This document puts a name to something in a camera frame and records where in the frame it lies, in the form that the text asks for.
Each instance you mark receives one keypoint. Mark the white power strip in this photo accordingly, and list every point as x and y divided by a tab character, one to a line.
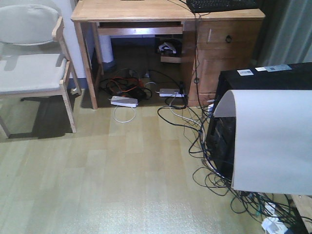
171	93
124	101

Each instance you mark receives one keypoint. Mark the wooden chair grey cushion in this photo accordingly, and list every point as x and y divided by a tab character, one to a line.
31	23

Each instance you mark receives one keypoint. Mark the black keyboard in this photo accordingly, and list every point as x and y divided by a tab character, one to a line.
207	6

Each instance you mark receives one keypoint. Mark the white power strip left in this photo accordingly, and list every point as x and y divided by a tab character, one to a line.
124	101

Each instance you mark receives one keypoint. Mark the wooden desk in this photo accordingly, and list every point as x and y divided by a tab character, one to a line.
212	42

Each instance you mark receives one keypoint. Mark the white paper sheets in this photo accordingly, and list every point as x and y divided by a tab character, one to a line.
273	140

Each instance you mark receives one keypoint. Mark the grey curtain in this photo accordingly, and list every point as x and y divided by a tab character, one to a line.
286	33

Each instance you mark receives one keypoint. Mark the black computer tower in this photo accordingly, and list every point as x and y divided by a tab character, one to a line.
221	132

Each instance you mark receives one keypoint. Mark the white power strip right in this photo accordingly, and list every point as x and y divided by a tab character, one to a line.
171	93

